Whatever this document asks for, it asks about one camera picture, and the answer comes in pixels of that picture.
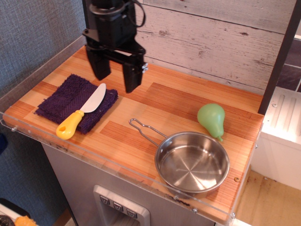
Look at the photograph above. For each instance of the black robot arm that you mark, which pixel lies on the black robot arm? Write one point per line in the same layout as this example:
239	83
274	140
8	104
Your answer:
113	39

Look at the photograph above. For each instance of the clear acrylic guard rail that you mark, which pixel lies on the clear acrylic guard rail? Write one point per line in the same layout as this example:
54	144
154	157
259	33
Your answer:
217	206

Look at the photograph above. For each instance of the purple folded cloth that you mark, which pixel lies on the purple folded cloth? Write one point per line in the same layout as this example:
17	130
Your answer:
69	97

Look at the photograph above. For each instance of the stainless steel pan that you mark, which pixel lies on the stainless steel pan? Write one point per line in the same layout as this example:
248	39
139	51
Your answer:
190	163

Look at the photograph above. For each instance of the dark right frame post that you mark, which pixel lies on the dark right frame post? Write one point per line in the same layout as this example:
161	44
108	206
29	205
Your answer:
280	60

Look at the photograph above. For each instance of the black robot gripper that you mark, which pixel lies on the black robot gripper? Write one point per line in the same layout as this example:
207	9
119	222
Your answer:
114	40

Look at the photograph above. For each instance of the orange object at corner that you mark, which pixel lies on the orange object at corner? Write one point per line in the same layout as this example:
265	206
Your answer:
20	221

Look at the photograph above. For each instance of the white toy sink unit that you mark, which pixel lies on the white toy sink unit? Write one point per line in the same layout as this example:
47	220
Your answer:
278	150

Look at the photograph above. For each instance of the green plastic toy pear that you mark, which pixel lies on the green plastic toy pear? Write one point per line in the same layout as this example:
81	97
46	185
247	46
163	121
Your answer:
211	117

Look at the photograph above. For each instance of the yellow handled toy knife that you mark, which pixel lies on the yellow handled toy knife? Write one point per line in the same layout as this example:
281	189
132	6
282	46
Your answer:
68	127

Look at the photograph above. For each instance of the grey toy fridge cabinet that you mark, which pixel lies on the grey toy fridge cabinet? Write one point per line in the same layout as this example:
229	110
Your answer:
100	196

